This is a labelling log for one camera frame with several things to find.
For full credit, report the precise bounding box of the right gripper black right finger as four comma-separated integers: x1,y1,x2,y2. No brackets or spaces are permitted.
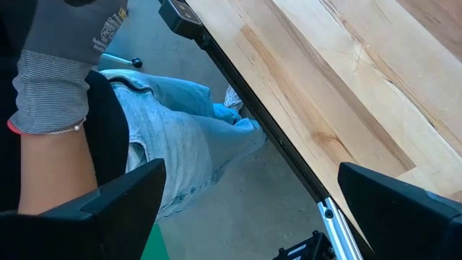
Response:
337,161,462,260

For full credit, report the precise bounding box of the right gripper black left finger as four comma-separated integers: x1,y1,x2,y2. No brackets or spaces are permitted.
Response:
0,157,167,260

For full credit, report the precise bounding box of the person's forearm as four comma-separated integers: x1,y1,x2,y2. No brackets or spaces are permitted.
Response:
17,124,99,217

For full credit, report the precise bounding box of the person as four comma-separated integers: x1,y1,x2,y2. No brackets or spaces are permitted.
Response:
0,0,268,221

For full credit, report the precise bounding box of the chair lever black knob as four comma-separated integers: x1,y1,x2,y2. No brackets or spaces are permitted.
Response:
100,53,144,69

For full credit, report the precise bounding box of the person's hand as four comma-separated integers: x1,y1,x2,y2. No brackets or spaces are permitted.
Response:
6,0,129,135

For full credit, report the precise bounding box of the white metal bracket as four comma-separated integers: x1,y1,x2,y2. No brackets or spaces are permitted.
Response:
317,196,365,260

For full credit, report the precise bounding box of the thin bead bracelet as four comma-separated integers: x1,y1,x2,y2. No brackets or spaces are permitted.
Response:
43,118,87,137

